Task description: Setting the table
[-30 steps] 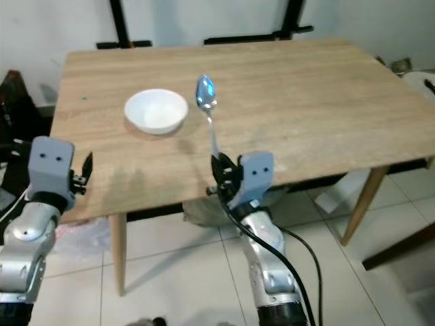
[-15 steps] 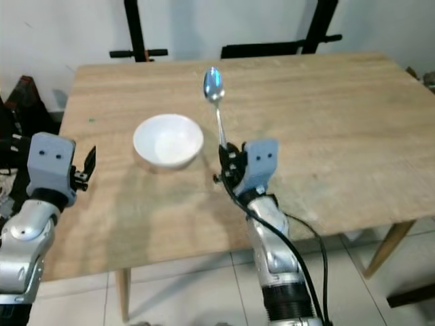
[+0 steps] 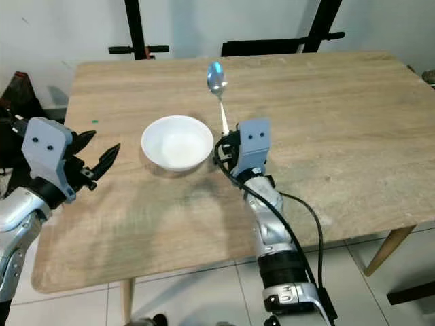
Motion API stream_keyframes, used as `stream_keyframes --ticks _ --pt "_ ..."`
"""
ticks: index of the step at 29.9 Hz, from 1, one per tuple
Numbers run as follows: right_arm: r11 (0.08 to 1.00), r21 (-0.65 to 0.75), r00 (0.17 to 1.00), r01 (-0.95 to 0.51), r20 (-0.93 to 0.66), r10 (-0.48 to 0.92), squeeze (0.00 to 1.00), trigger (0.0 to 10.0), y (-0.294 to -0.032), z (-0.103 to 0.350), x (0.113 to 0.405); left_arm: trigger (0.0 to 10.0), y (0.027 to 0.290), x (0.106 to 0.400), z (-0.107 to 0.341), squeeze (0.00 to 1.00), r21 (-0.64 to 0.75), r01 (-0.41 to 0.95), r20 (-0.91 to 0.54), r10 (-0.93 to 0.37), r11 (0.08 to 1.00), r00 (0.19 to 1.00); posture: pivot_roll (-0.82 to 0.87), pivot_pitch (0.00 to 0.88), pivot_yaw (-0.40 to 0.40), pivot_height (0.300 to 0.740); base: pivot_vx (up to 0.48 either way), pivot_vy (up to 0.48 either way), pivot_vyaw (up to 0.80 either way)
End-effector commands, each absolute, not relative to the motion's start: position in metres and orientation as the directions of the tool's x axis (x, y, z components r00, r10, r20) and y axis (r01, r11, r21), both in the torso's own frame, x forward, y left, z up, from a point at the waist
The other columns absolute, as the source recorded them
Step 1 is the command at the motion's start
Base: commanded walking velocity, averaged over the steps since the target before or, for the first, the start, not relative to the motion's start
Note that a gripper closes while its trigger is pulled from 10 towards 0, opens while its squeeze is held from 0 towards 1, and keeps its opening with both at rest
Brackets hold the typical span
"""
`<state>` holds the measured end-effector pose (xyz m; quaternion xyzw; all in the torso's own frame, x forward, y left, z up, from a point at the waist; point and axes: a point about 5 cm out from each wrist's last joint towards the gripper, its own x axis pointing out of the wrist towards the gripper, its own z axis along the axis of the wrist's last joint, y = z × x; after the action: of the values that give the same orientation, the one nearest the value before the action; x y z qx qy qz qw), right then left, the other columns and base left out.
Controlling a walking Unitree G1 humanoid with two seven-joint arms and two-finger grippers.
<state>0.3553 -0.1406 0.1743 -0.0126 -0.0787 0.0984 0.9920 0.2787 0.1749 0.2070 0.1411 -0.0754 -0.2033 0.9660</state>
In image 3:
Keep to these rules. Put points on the light wooden table leg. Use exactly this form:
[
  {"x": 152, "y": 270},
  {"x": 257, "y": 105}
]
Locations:
[
  {"x": 387, "y": 251},
  {"x": 126, "y": 302}
]

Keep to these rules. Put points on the black padded bench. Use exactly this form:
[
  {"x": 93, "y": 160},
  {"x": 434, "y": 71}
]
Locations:
[{"x": 262, "y": 48}]

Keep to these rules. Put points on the red and black equipment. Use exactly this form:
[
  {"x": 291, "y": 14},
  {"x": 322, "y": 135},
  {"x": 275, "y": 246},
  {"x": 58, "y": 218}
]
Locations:
[{"x": 15, "y": 98}]

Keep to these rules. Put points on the white round bowl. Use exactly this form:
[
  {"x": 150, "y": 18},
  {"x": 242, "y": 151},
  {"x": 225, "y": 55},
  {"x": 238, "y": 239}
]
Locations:
[{"x": 177, "y": 142}]

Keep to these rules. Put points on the black floor bar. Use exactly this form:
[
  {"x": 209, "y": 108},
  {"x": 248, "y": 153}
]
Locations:
[{"x": 411, "y": 293}]

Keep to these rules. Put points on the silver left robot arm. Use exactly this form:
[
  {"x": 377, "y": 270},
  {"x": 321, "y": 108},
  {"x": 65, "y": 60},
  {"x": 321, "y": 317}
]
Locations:
[{"x": 17, "y": 221}]

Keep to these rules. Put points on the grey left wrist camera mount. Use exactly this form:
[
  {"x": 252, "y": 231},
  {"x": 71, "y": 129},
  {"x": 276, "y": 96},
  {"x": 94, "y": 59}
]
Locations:
[{"x": 44, "y": 146}]

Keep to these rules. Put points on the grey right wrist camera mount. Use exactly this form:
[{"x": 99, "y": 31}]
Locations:
[{"x": 255, "y": 139}]

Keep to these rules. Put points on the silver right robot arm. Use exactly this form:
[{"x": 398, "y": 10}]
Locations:
[{"x": 279, "y": 238}]

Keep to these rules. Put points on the black slanted metal frame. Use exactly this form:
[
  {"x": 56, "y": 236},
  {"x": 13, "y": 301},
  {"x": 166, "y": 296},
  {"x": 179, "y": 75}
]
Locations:
[{"x": 323, "y": 24}]

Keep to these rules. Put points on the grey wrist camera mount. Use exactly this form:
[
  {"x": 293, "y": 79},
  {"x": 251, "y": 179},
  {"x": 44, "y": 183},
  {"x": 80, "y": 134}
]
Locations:
[
  {"x": 44, "y": 146},
  {"x": 255, "y": 139}
]

